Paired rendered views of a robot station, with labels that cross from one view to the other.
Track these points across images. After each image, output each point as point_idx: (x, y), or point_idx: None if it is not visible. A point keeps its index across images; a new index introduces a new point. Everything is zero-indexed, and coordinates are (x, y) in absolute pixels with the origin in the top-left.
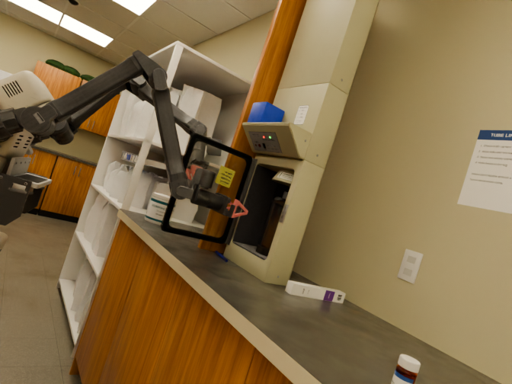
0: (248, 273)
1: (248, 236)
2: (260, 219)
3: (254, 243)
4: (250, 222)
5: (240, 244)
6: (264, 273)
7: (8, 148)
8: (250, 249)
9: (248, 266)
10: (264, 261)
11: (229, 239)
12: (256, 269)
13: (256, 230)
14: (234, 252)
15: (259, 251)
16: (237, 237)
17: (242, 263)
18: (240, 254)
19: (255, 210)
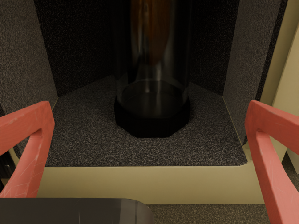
0: (188, 209)
1: (37, 102)
2: (28, 19)
3: (52, 98)
4: (18, 58)
5: (70, 155)
6: (255, 190)
7: None
8: (120, 146)
9: (171, 194)
10: (244, 169)
11: (3, 164)
12: (213, 191)
13: (39, 63)
14: (67, 186)
15: (155, 132)
16: (25, 138)
17: (135, 196)
18: (104, 182)
19: (4, 2)
